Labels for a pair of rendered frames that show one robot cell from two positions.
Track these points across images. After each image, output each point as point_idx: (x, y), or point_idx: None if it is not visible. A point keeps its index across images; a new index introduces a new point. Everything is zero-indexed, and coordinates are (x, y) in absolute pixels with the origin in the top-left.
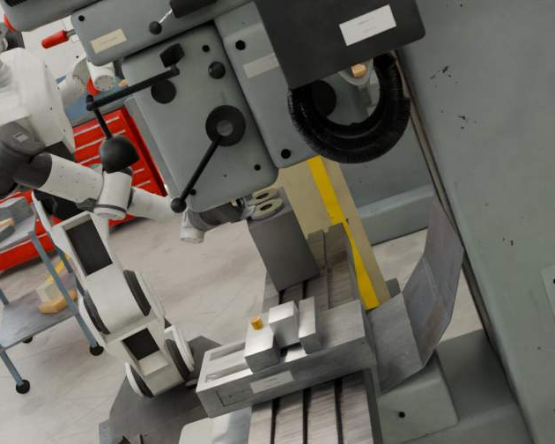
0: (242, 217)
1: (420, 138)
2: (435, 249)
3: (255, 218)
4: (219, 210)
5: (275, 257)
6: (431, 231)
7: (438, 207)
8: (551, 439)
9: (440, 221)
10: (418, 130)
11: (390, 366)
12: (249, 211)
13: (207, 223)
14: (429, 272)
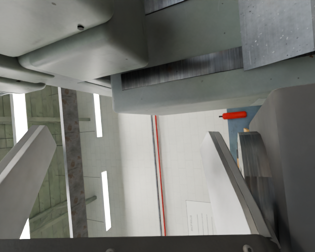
0: (234, 189)
1: (185, 48)
2: (280, 13)
3: (256, 154)
4: (93, 238)
5: None
6: (276, 45)
7: (247, 45)
8: None
9: (251, 25)
10: (176, 40)
11: None
12: (210, 146)
13: None
14: (314, 1)
